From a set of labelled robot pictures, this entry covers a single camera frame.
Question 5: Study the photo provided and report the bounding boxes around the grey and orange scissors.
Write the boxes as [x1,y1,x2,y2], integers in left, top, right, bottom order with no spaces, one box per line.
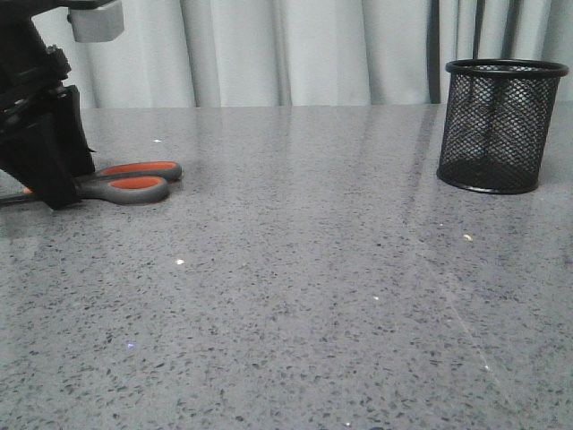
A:
[0,160,184,208]

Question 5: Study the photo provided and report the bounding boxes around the black mesh pen bucket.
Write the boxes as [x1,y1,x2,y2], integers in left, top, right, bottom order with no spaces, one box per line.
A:
[437,58,569,194]

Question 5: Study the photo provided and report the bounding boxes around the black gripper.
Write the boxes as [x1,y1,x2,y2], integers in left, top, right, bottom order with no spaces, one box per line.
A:
[1,1,95,210]

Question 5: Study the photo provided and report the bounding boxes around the grey curtain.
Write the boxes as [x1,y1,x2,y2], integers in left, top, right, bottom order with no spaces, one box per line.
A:
[35,1,572,108]

